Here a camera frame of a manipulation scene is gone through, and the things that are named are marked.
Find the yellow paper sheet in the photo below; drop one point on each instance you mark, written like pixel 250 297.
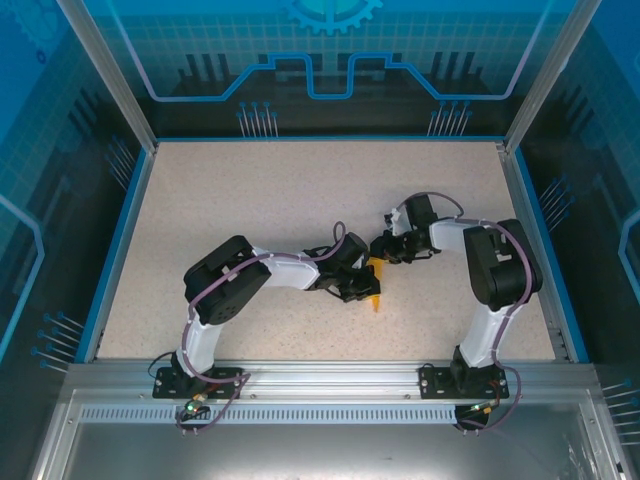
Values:
pixel 376 302

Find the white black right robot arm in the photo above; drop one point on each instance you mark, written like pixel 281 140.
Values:
pixel 500 275

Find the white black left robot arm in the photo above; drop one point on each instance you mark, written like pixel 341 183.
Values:
pixel 225 285

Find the grey metal tray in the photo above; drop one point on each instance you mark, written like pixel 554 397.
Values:
pixel 320 450

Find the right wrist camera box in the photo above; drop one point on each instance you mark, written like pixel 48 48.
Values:
pixel 399 222

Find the aluminium mounting rail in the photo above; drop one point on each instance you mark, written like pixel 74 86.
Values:
pixel 330 380

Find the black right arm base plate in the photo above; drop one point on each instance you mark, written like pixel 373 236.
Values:
pixel 435 382

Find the aluminium side rail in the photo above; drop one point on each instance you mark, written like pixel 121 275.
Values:
pixel 534 250

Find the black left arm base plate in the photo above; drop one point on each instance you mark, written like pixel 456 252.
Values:
pixel 172 387

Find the aluminium frame post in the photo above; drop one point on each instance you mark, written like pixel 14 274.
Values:
pixel 547 75
pixel 114 75

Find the blue table edge frame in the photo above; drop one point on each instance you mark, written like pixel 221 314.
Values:
pixel 117 250

